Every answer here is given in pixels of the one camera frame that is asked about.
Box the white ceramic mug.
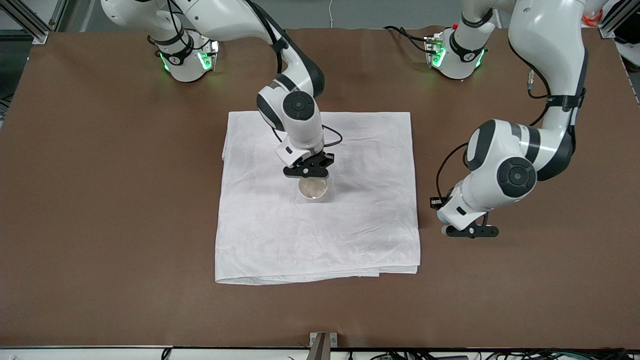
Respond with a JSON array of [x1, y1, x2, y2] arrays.
[[298, 175, 331, 202]]

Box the white cloth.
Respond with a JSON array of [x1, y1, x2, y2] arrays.
[[215, 111, 422, 286]]

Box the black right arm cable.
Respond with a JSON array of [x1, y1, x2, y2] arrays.
[[245, 0, 344, 150]]

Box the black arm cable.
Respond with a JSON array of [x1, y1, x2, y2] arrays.
[[430, 37, 588, 211], [245, 0, 344, 150]]

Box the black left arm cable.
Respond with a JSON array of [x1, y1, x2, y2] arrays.
[[430, 37, 588, 211]]

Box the black cable bundle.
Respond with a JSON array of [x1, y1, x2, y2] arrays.
[[350, 347, 640, 360]]

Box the black base cable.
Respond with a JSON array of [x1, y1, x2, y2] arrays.
[[384, 25, 432, 53]]

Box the grey metal bracket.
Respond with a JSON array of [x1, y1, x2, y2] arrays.
[[308, 331, 339, 360]]

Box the aluminium frame post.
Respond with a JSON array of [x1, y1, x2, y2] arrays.
[[597, 0, 640, 40], [0, 0, 51, 45]]

